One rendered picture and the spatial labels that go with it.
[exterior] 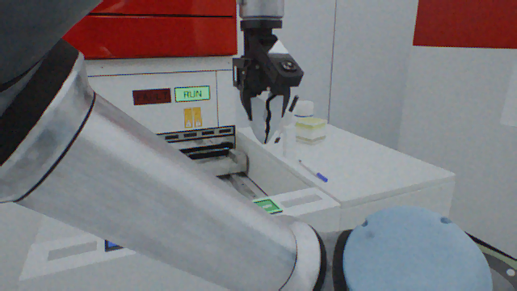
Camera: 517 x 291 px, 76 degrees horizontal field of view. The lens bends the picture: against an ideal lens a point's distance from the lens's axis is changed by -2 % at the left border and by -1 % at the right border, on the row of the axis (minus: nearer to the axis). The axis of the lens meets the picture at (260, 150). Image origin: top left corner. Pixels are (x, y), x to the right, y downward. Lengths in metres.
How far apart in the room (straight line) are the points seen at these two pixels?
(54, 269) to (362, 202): 0.56
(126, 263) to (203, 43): 0.72
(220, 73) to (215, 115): 0.14
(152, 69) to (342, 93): 2.45
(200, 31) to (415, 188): 0.75
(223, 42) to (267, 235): 0.87
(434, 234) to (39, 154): 0.31
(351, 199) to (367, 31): 2.82
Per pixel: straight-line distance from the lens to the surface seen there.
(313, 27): 3.09
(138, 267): 0.59
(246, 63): 0.58
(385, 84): 3.68
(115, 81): 1.12
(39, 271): 0.60
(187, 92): 1.14
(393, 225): 0.36
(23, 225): 1.27
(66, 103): 0.20
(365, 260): 0.35
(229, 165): 1.10
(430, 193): 0.89
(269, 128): 0.60
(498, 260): 0.57
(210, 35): 1.10
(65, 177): 0.22
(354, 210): 0.73
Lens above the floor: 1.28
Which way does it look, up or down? 19 degrees down
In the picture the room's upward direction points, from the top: straight up
